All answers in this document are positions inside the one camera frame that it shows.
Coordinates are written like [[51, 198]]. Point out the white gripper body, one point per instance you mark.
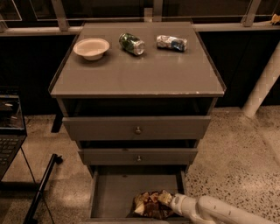
[[177, 202]]

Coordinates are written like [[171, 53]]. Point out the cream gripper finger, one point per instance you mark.
[[165, 198]]

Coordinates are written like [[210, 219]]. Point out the brown chip bag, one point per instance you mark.
[[147, 205]]

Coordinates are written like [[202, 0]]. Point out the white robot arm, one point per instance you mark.
[[208, 210]]

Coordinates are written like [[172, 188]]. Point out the grey open bottom drawer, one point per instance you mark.
[[115, 187]]

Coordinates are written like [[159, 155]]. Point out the grey top drawer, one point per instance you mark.
[[136, 127]]

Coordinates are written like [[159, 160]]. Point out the grey middle drawer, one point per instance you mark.
[[139, 156]]

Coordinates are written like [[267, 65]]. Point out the grey drawer cabinet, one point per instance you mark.
[[160, 82]]

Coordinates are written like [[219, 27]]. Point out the black stand leg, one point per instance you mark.
[[54, 160]]

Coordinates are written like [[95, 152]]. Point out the crushed silver blue can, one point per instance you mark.
[[172, 43]]

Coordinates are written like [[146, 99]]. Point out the white diagonal pole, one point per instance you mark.
[[265, 83]]

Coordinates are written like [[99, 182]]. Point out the green soda can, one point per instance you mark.
[[131, 44]]

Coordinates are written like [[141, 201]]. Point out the white paper bowl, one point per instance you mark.
[[91, 48]]

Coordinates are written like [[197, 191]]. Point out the black laptop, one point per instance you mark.
[[12, 127]]

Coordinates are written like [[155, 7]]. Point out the metal window railing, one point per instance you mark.
[[43, 17]]

